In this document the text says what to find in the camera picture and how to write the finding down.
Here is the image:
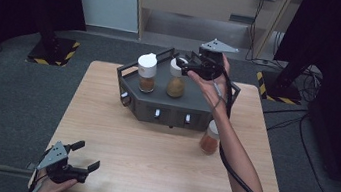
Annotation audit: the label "thick black gripper cable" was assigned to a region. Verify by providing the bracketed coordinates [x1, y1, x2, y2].
[204, 66, 296, 192]

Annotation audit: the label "bundle of floor cables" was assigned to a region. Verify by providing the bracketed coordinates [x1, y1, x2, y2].
[292, 63, 326, 105]

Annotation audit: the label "tan spice jar white lid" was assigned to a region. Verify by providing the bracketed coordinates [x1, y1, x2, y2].
[164, 56, 191, 100]

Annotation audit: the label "orange spice jar white lid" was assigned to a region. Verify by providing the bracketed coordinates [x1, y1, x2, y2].
[197, 118, 223, 157]

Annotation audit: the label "person's left hand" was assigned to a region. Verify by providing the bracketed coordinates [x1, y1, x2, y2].
[33, 170, 79, 192]

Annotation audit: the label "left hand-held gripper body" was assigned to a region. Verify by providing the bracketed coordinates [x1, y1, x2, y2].
[34, 137, 94, 189]

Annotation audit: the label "person's right hand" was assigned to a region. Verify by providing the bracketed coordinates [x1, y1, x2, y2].
[182, 48, 236, 117]

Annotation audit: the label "black cables from outlet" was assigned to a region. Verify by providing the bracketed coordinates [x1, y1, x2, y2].
[244, 0, 286, 66]

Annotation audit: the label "spice jar with spouted lid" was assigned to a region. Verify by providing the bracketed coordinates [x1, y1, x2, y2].
[133, 50, 161, 95]

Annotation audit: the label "black stand with striped base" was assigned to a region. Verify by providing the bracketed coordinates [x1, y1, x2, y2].
[253, 56, 308, 107]
[25, 0, 88, 71]

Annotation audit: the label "dark grey corner rack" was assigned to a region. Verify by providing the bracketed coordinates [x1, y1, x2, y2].
[110, 40, 246, 137]

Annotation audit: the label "grey tape piece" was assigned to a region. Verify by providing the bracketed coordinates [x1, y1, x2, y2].
[25, 161, 39, 172]

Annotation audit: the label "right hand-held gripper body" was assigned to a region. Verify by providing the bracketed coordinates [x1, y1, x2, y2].
[190, 36, 241, 85]

